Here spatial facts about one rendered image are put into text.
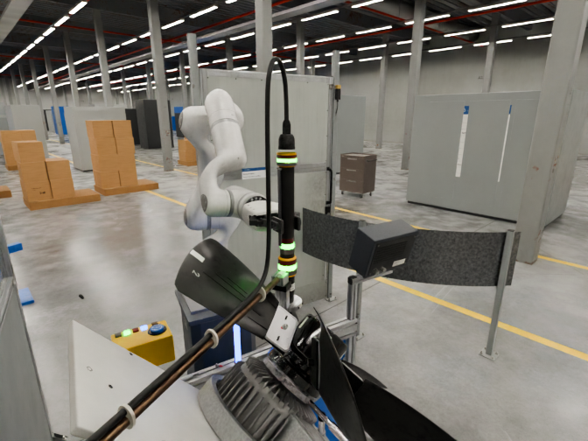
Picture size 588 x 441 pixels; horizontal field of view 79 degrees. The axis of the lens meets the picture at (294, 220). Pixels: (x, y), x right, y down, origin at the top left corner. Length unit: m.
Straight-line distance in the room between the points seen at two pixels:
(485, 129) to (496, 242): 4.23
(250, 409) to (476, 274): 2.24
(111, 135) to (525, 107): 7.84
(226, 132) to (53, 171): 7.30
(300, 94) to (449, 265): 1.67
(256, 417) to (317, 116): 2.53
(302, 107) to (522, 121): 4.40
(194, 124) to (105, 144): 7.59
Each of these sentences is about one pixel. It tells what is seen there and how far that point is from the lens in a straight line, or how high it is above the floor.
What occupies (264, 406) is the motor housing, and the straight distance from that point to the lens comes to 0.79.
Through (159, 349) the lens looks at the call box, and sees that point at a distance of 1.19.
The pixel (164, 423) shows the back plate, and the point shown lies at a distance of 0.67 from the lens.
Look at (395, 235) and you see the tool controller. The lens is 1.52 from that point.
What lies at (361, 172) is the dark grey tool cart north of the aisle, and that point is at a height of 0.55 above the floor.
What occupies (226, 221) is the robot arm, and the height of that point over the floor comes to 1.29.
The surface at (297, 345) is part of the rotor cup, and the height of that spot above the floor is 1.22.
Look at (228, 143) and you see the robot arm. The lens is 1.08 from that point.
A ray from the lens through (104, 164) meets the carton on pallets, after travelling 8.90.
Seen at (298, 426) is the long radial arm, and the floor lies 1.14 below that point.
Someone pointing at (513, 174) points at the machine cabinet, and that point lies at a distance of 6.73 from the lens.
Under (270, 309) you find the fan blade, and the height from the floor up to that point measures 1.29.
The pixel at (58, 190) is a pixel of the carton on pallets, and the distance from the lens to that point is 8.35.
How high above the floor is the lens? 1.70
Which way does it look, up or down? 16 degrees down
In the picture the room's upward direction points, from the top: straight up
